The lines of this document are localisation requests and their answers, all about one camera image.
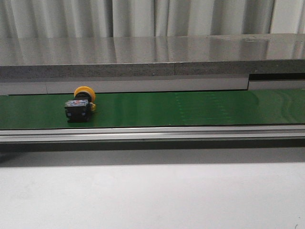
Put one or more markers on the white curtain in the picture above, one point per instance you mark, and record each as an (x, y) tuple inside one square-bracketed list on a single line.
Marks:
[(144, 18)]

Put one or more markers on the green conveyor belt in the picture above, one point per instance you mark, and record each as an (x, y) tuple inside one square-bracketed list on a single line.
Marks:
[(258, 107)]

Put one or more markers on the yellow emergency push button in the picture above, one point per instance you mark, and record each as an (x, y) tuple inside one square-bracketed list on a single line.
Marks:
[(81, 107)]

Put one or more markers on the aluminium conveyor frame rail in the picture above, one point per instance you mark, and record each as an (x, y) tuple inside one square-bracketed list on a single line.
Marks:
[(245, 136)]

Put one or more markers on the grey stone counter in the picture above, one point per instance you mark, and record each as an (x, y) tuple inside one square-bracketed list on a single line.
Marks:
[(152, 64)]

